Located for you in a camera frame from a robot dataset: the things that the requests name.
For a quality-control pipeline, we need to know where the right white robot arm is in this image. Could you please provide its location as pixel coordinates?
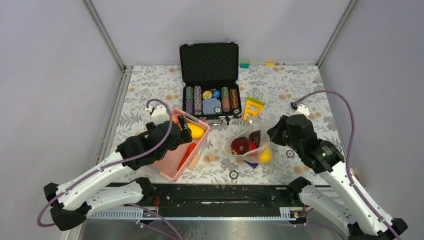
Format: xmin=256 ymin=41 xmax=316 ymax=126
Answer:
xmin=267 ymin=104 xmax=408 ymax=240

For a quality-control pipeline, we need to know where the purple rectangular block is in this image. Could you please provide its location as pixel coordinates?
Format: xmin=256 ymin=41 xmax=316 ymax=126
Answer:
xmin=244 ymin=160 xmax=259 ymax=169

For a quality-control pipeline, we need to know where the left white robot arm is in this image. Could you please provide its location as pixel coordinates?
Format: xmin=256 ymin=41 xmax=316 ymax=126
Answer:
xmin=43 ymin=104 xmax=193 ymax=231

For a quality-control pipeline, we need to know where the pink plastic basket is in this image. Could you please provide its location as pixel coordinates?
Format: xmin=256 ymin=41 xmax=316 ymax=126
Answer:
xmin=151 ymin=108 xmax=210 ymax=182

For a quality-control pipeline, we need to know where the black poker chip case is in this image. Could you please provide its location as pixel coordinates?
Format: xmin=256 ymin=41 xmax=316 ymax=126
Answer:
xmin=179 ymin=40 xmax=243 ymax=122

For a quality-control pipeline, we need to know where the poker chip near front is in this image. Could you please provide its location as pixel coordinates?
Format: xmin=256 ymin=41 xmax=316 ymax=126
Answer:
xmin=229 ymin=170 xmax=239 ymax=180

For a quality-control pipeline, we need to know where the long wooden block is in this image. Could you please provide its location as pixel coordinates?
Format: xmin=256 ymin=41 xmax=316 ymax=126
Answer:
xmin=187 ymin=154 xmax=201 ymax=171

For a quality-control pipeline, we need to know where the dark purple plum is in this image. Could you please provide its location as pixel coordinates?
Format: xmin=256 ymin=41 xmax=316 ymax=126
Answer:
xmin=248 ymin=130 xmax=261 ymax=147

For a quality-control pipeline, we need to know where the yellow plastic toy tool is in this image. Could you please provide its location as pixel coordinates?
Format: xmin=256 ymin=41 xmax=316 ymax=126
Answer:
xmin=243 ymin=96 xmax=266 ymax=122

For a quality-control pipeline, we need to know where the small wooden cube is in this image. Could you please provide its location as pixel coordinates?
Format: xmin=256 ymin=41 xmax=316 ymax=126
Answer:
xmin=206 ymin=154 xmax=216 ymax=163

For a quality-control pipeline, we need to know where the orange red carrot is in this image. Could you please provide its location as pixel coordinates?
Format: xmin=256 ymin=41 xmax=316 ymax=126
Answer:
xmin=177 ymin=142 xmax=197 ymax=171

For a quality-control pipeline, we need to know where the clear zip top bag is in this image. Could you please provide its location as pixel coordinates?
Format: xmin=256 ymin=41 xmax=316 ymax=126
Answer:
xmin=223 ymin=117 xmax=273 ymax=164

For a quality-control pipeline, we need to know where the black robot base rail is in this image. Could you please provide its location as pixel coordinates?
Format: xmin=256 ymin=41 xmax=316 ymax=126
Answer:
xmin=136 ymin=183 xmax=304 ymax=219

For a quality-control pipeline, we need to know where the yellow lemon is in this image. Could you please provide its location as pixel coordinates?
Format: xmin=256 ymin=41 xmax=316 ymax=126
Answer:
xmin=258 ymin=147 xmax=273 ymax=164

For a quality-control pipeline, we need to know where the dark red apple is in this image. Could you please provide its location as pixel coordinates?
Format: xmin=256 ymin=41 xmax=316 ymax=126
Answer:
xmin=230 ymin=136 xmax=250 ymax=155

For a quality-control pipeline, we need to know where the teal block at wall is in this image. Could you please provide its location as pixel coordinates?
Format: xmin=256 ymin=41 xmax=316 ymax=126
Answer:
xmin=239 ymin=61 xmax=251 ymax=69

